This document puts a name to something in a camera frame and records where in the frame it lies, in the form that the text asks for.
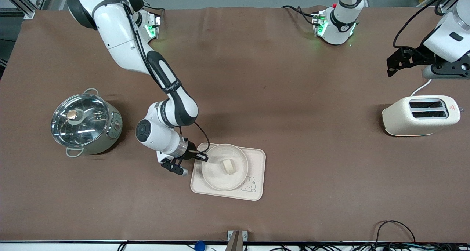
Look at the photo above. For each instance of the glass pot lid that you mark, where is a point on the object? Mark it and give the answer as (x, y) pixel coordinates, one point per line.
(79, 120)

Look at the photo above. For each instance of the cream rabbit print tray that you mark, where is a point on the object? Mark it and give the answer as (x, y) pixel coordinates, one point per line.
(255, 170)

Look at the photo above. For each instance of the small cream bun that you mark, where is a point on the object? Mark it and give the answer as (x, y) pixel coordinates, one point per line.
(228, 166)

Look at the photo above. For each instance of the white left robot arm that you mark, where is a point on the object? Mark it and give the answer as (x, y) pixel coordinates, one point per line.
(449, 38)

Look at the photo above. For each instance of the metal table edge bracket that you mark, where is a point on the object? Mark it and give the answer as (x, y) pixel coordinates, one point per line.
(237, 240)

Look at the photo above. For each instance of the round cream plate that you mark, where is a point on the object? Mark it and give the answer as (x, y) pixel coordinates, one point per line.
(216, 175)

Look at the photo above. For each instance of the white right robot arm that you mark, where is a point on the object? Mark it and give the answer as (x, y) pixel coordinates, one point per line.
(121, 34)

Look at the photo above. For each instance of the steel electric cooking pot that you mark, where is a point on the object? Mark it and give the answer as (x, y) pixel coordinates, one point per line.
(106, 137)

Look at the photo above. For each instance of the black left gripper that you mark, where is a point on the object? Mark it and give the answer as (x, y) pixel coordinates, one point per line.
(417, 55)

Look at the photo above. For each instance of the cream two-slot toaster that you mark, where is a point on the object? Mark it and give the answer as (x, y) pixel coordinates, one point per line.
(411, 124)

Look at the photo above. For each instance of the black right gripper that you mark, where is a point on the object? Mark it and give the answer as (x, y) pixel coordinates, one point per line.
(191, 147)

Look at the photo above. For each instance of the blue round knob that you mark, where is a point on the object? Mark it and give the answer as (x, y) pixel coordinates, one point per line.
(199, 246)

